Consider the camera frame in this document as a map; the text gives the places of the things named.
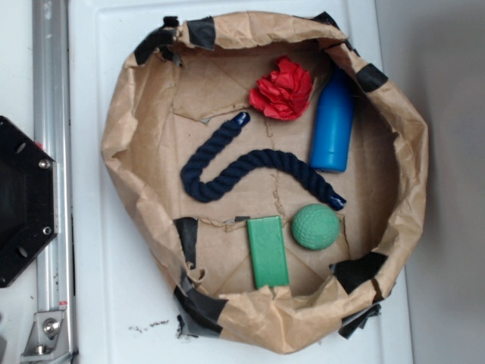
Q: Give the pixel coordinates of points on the green rectangular block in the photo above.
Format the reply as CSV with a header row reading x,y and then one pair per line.
x,y
268,252

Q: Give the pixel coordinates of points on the brown paper bag bin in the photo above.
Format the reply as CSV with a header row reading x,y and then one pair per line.
x,y
179,86

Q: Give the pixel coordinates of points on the green dimpled ball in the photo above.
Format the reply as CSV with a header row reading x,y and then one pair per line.
x,y
315,227

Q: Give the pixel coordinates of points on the red crumpled paper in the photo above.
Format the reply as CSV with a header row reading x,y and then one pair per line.
x,y
284,93

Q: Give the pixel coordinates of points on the blue plastic bottle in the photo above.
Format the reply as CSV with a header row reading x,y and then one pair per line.
x,y
333,125

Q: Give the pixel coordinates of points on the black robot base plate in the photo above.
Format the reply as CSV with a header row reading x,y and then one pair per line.
x,y
28,221

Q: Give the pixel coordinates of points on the aluminium rail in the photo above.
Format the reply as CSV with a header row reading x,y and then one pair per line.
x,y
56,301

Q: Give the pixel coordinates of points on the metal corner bracket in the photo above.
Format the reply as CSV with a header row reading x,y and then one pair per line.
x,y
48,339

